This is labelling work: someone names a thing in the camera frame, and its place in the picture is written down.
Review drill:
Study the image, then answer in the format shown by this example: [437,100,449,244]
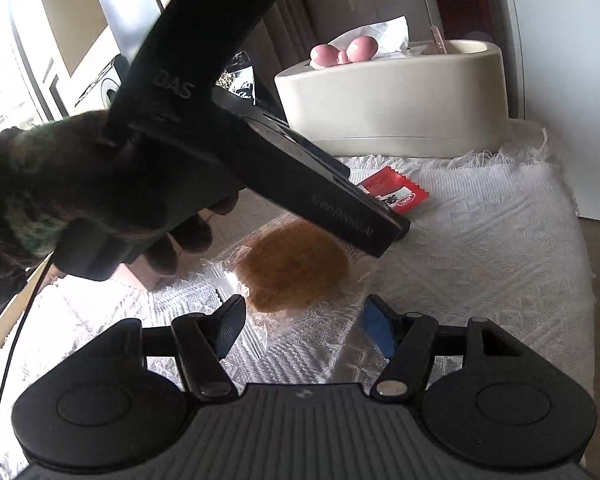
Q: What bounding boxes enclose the beige tissue box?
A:
[274,39,511,157]

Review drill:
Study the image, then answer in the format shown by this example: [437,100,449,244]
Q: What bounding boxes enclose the black patterned snack bag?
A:
[217,47,288,126]

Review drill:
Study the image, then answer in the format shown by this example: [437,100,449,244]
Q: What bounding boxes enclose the bread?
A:
[200,215,376,386]

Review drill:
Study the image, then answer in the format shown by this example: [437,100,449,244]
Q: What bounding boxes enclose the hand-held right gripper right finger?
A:
[362,294,523,403]

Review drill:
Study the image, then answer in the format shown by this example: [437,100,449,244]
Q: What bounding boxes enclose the person's left hand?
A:
[10,110,241,276]

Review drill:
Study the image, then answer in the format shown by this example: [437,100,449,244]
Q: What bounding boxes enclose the black cable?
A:
[0,252,56,466]

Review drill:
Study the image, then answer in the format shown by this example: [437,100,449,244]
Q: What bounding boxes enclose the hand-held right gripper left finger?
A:
[115,294,248,401]

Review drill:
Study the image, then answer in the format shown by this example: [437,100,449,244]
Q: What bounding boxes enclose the window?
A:
[0,0,51,136]

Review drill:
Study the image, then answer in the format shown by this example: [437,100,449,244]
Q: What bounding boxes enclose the pink cardboard box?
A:
[122,207,221,293]

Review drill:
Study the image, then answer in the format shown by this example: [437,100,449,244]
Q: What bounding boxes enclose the grey washing machine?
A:
[72,52,131,116]

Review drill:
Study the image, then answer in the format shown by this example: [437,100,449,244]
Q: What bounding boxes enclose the white tissue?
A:
[327,16,411,56]

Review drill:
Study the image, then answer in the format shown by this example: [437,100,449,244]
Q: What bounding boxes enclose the pink stick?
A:
[429,25,448,56]

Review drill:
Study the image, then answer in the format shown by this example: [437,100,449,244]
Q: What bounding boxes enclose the small dark red snack packet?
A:
[357,166,429,217]

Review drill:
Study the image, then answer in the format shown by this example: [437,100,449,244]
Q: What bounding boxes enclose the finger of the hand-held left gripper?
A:
[240,112,411,233]

